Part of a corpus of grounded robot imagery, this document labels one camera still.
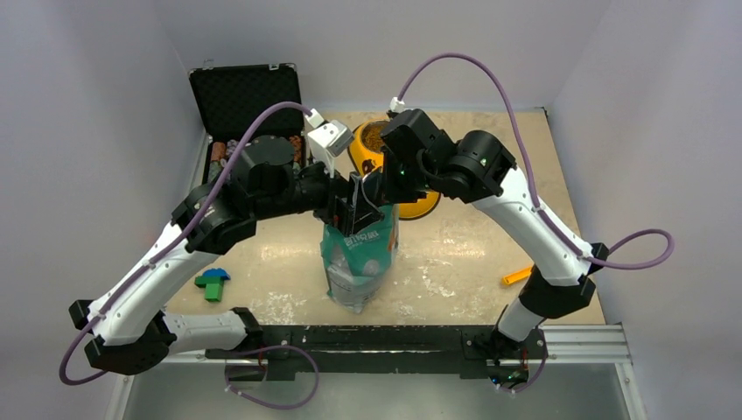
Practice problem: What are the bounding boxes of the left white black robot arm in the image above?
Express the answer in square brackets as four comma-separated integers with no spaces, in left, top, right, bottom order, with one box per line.
[69,136,382,375]

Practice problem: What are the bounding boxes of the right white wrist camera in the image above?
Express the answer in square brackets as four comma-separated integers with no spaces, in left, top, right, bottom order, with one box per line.
[387,96,407,118]

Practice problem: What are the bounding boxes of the yellow double pet bowl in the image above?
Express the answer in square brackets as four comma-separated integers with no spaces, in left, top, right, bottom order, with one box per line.
[347,118,440,221]

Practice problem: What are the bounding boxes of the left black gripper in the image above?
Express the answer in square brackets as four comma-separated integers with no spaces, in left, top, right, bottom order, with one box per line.
[253,148,384,235]

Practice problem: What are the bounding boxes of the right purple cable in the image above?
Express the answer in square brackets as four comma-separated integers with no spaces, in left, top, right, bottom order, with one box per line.
[395,52,676,272]

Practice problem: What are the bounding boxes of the black poker chip case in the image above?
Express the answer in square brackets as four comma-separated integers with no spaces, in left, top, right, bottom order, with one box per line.
[188,63,307,166]

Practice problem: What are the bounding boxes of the yellow plastic scoop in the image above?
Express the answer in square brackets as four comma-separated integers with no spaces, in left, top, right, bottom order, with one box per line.
[501,266,533,286]

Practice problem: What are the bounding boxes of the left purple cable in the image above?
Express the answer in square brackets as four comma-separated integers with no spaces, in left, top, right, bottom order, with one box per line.
[59,101,317,387]

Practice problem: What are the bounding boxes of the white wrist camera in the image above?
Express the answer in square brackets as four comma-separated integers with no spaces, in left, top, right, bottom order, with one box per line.
[387,96,407,118]
[305,108,354,179]

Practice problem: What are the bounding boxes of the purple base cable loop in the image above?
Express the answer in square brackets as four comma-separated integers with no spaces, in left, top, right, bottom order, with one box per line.
[223,338,322,410]

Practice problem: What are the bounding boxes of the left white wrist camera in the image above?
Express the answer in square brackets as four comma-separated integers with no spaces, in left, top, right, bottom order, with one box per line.
[305,108,354,179]

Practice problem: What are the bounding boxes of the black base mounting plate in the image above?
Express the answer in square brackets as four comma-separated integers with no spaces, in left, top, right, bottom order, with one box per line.
[206,325,549,384]

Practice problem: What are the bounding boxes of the green dog food bag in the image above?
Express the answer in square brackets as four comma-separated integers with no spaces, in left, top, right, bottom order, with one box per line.
[320,205,399,313]

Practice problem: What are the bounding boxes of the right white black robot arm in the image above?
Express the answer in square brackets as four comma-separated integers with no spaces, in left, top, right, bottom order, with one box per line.
[380,109,607,356]

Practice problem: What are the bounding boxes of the green blue toy blocks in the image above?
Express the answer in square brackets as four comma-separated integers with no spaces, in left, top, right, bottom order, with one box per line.
[194,268,231,303]

